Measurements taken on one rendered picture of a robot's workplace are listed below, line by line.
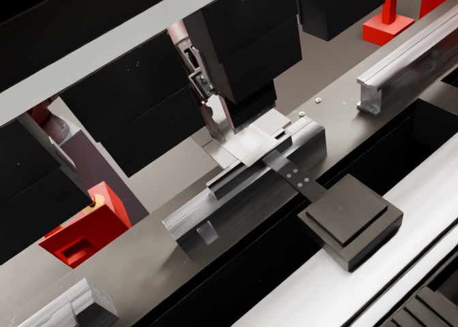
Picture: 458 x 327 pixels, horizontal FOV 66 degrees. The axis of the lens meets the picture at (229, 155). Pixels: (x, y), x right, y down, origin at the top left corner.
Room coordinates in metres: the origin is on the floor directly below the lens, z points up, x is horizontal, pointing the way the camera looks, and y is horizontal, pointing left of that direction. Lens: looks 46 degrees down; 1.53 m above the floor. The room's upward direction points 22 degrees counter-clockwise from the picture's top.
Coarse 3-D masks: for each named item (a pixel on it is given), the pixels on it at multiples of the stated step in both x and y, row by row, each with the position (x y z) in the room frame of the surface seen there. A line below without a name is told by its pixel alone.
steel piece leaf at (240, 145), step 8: (224, 120) 0.59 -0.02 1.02; (224, 128) 0.59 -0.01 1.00; (248, 128) 0.56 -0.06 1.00; (256, 128) 0.55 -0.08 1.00; (224, 136) 0.56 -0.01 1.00; (232, 136) 0.55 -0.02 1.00; (240, 136) 0.54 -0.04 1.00; (248, 136) 0.54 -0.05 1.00; (256, 136) 0.53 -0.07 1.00; (264, 136) 0.52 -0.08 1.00; (224, 144) 0.54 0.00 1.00; (232, 144) 0.53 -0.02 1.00; (240, 144) 0.52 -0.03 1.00; (248, 144) 0.51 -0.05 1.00; (256, 144) 0.50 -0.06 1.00; (232, 152) 0.51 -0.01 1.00; (240, 152) 0.50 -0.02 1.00; (248, 152) 0.49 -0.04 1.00; (240, 160) 0.48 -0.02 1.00
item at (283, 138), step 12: (276, 144) 0.48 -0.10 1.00; (288, 144) 0.49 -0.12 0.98; (264, 156) 0.47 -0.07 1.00; (228, 168) 0.47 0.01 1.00; (240, 168) 0.46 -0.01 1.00; (252, 168) 0.46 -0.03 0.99; (216, 180) 0.46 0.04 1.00; (228, 180) 0.45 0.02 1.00; (240, 180) 0.45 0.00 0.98; (216, 192) 0.43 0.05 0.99; (228, 192) 0.44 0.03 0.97
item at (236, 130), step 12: (252, 96) 0.48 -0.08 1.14; (264, 96) 0.49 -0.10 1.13; (276, 96) 0.50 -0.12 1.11; (228, 108) 0.46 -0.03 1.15; (240, 108) 0.47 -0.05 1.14; (252, 108) 0.48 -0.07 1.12; (264, 108) 0.50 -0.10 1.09; (228, 120) 0.48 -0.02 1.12; (240, 120) 0.47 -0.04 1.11; (252, 120) 0.49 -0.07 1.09
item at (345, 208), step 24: (288, 168) 0.41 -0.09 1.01; (312, 192) 0.34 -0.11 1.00; (336, 192) 0.31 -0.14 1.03; (360, 192) 0.29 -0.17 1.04; (312, 216) 0.28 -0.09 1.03; (336, 216) 0.27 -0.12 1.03; (360, 216) 0.25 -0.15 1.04; (384, 216) 0.24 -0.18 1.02; (336, 240) 0.23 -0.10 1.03; (360, 240) 0.22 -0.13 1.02
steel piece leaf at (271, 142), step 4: (268, 140) 0.50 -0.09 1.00; (272, 140) 0.50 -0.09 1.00; (276, 140) 0.49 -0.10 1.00; (264, 144) 0.50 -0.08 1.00; (268, 144) 0.49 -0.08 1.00; (272, 144) 0.49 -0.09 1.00; (260, 148) 0.49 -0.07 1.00; (264, 148) 0.49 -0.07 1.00; (268, 148) 0.48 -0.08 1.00; (252, 152) 0.49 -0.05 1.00; (256, 152) 0.48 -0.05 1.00; (260, 152) 0.48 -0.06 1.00; (264, 152) 0.48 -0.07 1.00; (248, 156) 0.48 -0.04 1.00; (252, 156) 0.48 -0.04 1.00; (256, 156) 0.47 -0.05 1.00; (260, 156) 0.47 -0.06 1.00; (244, 160) 0.48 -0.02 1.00; (248, 160) 0.47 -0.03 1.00; (252, 160) 0.47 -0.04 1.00; (256, 160) 0.46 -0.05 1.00; (248, 164) 0.46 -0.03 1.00
